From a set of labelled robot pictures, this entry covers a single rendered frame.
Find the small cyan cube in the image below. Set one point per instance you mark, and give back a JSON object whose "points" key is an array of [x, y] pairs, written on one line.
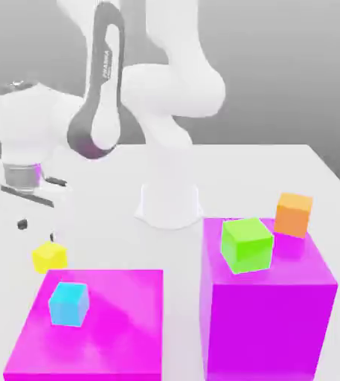
{"points": [[68, 305]]}

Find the small green cube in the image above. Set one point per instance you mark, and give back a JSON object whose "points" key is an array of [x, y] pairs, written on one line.
{"points": [[247, 247]]}

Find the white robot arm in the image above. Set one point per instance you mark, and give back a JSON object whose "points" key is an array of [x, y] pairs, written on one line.
{"points": [[169, 98]]}

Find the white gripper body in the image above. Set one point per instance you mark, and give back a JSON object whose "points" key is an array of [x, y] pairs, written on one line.
{"points": [[38, 205]]}

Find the small yellow cube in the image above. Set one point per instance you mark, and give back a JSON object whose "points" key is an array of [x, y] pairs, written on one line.
{"points": [[49, 258]]}

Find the tall large magenta box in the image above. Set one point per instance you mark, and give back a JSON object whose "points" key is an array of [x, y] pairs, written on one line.
{"points": [[267, 327]]}

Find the small orange cube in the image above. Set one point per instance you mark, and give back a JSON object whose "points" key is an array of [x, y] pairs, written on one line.
{"points": [[293, 217]]}

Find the low large magenta box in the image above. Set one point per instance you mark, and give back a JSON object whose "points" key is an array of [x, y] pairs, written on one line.
{"points": [[113, 333]]}

